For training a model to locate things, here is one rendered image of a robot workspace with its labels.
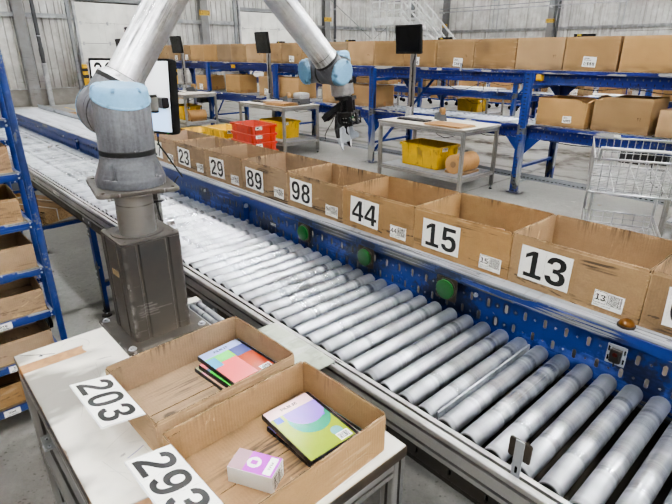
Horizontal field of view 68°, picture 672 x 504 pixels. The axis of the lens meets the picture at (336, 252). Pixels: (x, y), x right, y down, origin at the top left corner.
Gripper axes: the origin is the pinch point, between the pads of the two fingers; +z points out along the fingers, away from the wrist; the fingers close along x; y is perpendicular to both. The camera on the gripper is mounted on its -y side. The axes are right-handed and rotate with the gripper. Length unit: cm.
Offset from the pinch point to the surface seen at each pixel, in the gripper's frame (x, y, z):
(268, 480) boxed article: -126, 57, 35
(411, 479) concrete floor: -47, 44, 122
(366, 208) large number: -10.8, 13.9, 22.9
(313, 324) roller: -66, 23, 43
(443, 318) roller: -39, 57, 49
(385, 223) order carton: -13.6, 23.7, 27.5
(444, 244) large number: -21, 51, 30
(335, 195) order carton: -5.8, -4.1, 20.2
